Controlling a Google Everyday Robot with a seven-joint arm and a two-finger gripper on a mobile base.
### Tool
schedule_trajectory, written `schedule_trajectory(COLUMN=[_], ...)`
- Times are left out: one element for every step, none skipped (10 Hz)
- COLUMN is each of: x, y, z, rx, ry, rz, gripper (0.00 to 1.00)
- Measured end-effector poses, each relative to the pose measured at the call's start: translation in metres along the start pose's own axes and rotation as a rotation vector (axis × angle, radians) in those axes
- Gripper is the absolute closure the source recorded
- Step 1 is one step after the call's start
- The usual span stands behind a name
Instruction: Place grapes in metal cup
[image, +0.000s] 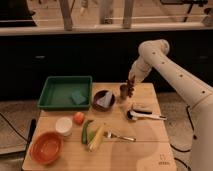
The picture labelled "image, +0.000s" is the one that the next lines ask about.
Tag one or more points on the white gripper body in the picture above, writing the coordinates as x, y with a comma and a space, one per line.
136, 75

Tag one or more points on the dark purple grape bunch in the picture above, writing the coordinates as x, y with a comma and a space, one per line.
130, 86

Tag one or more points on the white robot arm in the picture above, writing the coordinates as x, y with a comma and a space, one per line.
196, 93

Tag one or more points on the small metal cup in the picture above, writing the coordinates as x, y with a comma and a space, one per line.
123, 91

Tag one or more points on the dark brown bowl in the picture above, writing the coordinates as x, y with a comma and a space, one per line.
99, 95

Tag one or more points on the grey folded cloth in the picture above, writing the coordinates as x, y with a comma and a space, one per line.
105, 101

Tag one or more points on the teal green sponge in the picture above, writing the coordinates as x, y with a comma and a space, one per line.
78, 98

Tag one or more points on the silver metal fork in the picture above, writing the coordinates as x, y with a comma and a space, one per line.
112, 135

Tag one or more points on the yellow corn cob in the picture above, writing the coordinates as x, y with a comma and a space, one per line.
94, 144

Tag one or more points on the orange tomato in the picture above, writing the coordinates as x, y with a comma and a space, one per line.
78, 118

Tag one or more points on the green chili pepper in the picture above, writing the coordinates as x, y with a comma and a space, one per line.
86, 137

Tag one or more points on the green plastic tray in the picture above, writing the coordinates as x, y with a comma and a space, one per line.
56, 93

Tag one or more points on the white round lidded container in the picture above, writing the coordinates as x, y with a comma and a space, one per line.
64, 126

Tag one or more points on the orange plastic bowl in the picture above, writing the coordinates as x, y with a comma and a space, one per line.
46, 148

